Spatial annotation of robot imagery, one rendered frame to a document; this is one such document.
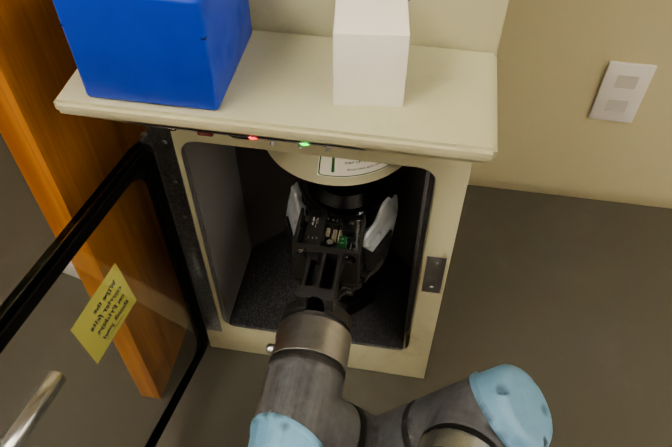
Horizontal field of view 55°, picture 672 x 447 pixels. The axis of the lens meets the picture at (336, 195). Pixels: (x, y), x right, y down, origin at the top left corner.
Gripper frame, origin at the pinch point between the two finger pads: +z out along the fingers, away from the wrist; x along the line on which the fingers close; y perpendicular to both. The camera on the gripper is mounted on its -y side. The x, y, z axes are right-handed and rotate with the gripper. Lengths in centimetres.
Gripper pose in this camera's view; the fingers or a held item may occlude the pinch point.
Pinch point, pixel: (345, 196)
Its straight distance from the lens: 79.4
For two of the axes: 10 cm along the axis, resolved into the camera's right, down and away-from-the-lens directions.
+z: 1.6, -7.4, 6.6
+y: 0.0, -6.7, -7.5
